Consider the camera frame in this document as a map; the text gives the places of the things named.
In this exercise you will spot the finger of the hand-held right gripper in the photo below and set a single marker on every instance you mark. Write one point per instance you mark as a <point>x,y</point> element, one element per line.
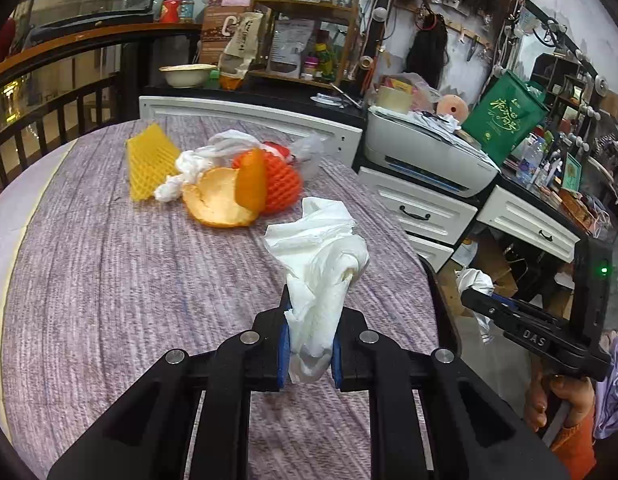
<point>511,322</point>
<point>519,306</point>

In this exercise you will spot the clear water bottle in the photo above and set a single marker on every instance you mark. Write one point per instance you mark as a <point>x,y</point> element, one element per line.
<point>529,162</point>

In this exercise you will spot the wall mirror with bulbs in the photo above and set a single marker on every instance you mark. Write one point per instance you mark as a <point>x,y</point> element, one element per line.
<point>554,65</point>

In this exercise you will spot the black framed vanity mirror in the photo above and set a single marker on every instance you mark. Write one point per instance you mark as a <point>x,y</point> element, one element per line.
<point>384,15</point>

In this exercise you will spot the wooden shelf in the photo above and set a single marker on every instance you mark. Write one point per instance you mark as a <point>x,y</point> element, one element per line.
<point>309,7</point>

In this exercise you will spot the glass terrarium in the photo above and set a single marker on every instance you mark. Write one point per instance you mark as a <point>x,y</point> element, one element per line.
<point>89,15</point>

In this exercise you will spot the framed picture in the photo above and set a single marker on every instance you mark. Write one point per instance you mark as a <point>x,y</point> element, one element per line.
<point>571,172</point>

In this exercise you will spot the black railing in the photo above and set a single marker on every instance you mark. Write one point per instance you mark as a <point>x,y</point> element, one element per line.
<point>49,110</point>

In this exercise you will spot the white package orange sticker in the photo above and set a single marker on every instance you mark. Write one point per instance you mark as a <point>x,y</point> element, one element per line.
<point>464,254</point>

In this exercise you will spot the bright orange peel piece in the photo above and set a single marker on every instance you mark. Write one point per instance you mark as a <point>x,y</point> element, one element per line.
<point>251,180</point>

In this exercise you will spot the person's right hand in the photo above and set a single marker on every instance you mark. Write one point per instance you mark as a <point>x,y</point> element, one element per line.
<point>581,395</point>

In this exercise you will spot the person's right forearm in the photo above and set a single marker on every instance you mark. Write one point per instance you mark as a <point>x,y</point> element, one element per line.
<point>576,452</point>

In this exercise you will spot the brown jar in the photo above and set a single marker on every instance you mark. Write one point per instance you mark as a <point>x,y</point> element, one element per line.
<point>188,8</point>

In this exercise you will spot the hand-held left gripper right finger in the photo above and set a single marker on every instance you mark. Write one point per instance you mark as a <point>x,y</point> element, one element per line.
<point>337,370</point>

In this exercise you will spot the cream bowl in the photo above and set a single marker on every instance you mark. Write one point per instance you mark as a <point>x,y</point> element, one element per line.
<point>186,76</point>

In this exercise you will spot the cardboard box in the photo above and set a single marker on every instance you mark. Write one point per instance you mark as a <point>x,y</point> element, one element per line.
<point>496,265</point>

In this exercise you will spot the black wig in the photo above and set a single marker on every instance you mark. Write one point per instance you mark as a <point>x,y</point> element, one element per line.
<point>428,47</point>

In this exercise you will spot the red vase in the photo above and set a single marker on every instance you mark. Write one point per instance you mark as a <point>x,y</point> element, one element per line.
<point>0,42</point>

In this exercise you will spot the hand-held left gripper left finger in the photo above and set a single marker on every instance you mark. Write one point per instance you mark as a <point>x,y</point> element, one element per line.
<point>283,360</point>

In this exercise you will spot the pale orange peel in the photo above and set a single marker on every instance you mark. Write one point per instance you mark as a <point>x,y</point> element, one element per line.
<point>214,200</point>

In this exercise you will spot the wicker basket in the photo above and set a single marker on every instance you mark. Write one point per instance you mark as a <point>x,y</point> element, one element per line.
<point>579,212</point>

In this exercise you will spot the brown printed carton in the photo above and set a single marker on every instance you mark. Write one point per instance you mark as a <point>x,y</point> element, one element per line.
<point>216,20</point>

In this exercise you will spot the orange foam net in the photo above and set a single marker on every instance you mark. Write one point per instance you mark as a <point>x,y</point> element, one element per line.
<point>281,182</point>

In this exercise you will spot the large white tissue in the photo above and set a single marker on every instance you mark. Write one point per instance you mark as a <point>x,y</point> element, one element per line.
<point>319,270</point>

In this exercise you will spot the clear plastic bag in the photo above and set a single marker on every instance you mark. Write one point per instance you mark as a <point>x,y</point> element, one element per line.
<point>229,140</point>

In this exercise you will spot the kraft paper bag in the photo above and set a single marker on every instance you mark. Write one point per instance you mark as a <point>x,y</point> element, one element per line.
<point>241,45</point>

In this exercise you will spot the yellow foam net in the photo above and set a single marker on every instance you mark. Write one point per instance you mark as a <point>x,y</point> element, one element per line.
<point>151,162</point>

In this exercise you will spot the white printer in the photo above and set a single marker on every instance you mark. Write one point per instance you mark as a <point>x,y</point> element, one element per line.
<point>424,155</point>

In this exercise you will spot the pink roll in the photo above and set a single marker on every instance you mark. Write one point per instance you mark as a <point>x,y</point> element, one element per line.
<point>450,106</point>

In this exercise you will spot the red canister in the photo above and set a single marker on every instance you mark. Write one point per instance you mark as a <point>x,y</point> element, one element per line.
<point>171,6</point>

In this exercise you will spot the small crumpled white tissue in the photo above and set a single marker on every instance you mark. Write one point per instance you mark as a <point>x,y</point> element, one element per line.
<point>189,172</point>

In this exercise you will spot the green tote bag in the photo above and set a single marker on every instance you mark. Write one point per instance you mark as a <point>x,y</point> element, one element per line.
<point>504,120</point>

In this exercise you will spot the wooden ledge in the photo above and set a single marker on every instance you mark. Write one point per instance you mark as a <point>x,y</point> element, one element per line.
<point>89,45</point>

